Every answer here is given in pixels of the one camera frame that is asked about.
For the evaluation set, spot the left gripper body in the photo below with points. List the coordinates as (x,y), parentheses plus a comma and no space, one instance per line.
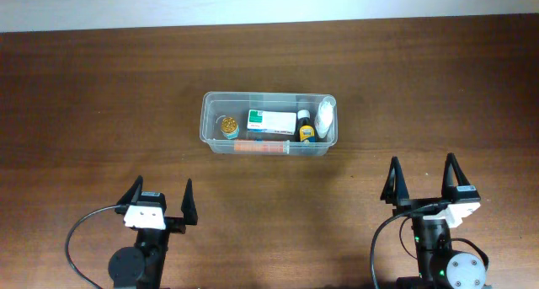
(174,224)

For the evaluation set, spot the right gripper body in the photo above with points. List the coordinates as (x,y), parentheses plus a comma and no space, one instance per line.
(411,205)

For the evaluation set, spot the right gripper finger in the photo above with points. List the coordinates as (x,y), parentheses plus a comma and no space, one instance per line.
(395,191)
(453,178)

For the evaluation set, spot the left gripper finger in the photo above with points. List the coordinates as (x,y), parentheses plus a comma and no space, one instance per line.
(130,197)
(188,207)

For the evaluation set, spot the orange tablet tube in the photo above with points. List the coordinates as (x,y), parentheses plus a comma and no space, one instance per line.
(259,146)

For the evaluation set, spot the gold foil coin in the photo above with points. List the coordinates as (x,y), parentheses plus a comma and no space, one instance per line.
(229,128)

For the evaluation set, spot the white spray bottle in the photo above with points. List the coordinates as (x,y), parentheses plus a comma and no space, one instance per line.
(325,116)

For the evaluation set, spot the dark dropper bottle white cap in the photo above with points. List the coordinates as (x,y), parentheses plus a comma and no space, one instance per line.
(305,131)

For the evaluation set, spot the white green medicine box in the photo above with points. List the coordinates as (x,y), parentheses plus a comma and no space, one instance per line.
(271,122)

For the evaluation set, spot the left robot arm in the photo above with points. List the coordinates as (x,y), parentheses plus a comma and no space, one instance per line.
(141,265)

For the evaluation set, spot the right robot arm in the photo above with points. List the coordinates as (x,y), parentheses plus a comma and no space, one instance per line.
(443,261)

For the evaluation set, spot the clear plastic container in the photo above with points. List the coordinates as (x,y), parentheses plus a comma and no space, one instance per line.
(217,105)

